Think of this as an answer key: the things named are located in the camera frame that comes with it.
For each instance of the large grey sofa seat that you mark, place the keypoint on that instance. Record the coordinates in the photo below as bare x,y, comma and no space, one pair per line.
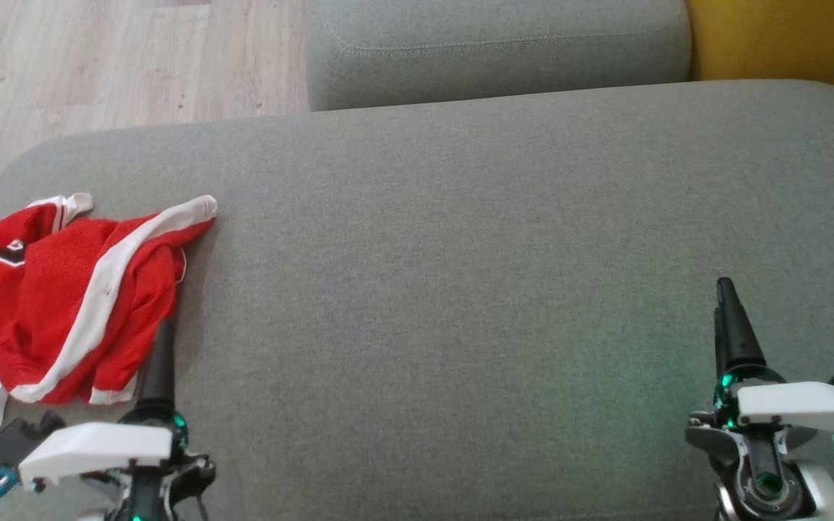
460,289

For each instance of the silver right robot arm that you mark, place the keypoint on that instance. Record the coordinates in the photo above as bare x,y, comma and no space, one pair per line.
826,499

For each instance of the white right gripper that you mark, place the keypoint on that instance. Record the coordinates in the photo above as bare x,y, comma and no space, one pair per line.
793,405

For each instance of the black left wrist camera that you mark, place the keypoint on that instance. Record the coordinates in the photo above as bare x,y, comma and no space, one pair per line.
22,434

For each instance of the yellow cushion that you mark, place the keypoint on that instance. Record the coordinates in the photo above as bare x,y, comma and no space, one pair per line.
786,40

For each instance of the grey sofa cushion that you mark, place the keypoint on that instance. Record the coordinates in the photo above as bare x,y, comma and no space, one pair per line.
496,51

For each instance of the red shorts white trim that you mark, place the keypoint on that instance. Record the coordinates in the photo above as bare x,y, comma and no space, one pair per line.
142,289

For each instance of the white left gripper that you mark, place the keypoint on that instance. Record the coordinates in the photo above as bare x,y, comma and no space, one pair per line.
98,449

